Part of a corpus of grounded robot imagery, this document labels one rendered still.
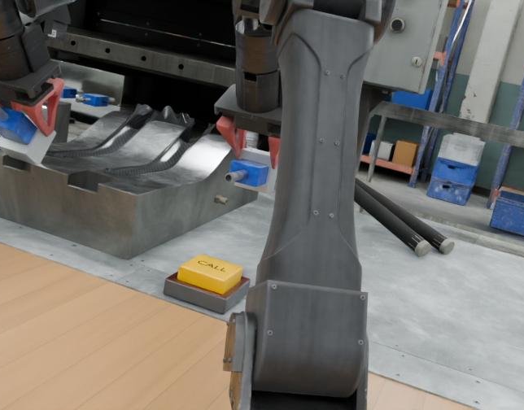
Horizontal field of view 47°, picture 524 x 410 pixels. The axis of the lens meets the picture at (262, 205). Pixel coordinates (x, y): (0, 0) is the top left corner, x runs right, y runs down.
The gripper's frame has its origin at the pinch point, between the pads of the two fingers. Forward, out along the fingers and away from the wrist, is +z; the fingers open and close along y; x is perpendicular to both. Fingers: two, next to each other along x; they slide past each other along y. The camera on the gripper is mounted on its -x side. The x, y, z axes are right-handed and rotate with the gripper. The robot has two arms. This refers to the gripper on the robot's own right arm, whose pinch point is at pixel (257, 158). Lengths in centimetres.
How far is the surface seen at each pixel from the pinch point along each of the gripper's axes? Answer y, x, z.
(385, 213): -16.3, -24.5, 24.7
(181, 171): 14.6, -3.2, 8.9
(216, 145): 13.0, -12.8, 9.4
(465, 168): -38, -462, 309
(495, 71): -43, -570, 253
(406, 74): -10, -72, 20
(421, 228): -23.3, -26.5, 27.8
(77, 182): 21.3, 13.3, 1.3
